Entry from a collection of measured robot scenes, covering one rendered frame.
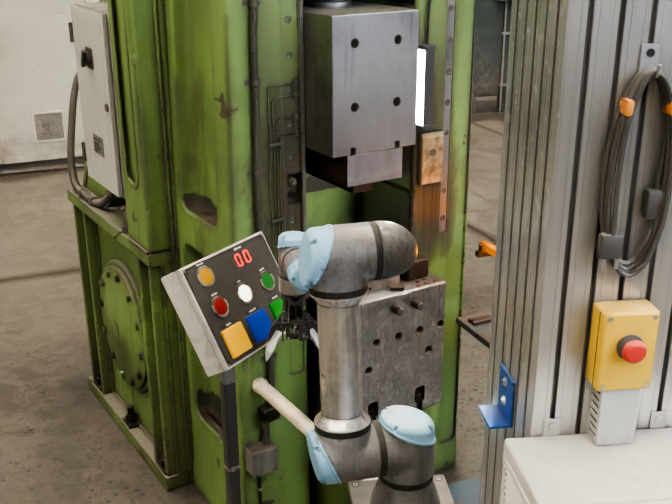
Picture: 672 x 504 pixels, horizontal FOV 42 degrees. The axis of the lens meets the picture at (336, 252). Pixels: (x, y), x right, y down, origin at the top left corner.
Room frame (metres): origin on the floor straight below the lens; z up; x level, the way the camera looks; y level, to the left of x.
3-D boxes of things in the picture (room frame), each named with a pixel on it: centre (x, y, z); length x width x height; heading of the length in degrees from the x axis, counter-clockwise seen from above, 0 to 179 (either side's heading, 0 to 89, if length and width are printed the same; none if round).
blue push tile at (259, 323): (2.11, 0.20, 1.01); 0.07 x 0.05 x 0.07; 147
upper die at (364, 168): (2.72, -0.01, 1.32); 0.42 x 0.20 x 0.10; 32
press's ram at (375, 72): (2.75, -0.04, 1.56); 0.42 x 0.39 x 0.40; 32
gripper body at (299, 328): (2.03, 0.10, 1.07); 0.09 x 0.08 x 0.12; 6
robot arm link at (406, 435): (1.58, -0.14, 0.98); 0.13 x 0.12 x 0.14; 104
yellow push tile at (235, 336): (2.02, 0.26, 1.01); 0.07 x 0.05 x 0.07; 147
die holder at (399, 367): (2.76, -0.05, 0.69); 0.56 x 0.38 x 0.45; 32
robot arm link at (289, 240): (2.03, 0.10, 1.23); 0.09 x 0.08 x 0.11; 14
